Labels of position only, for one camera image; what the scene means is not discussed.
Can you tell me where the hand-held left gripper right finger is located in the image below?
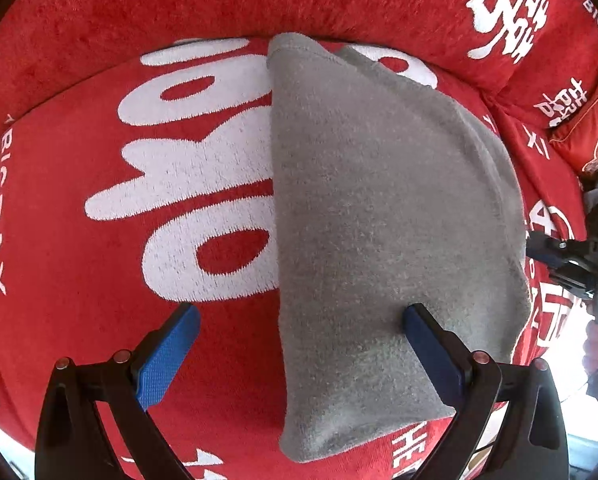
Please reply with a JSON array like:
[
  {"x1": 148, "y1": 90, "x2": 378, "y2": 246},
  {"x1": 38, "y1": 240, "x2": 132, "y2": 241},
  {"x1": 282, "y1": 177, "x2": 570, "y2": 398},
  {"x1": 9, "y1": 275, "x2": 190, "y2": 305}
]
[{"x1": 403, "y1": 302, "x2": 570, "y2": 480}]

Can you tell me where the grey cloth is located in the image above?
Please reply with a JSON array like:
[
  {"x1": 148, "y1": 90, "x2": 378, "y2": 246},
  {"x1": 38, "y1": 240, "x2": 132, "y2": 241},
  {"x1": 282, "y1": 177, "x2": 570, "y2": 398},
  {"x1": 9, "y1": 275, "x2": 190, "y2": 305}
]
[{"x1": 266, "y1": 32, "x2": 532, "y2": 478}]

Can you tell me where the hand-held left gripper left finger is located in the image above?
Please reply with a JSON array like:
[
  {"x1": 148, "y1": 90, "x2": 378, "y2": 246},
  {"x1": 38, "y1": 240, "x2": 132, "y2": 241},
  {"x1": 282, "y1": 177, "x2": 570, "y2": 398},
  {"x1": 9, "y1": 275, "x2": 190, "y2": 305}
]
[{"x1": 35, "y1": 302, "x2": 202, "y2": 480}]

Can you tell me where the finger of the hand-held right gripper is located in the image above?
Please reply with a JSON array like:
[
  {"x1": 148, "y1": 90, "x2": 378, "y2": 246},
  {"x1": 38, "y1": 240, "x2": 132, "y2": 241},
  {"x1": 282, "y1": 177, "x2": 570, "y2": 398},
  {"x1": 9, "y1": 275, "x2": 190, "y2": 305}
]
[
  {"x1": 525, "y1": 231, "x2": 587, "y2": 268},
  {"x1": 553, "y1": 266, "x2": 597, "y2": 302}
]

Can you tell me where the red printed blanket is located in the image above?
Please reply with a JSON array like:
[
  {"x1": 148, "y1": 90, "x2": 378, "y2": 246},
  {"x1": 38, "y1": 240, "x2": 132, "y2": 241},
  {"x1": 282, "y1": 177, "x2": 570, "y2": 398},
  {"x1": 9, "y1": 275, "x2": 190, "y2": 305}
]
[{"x1": 0, "y1": 0, "x2": 598, "y2": 480}]

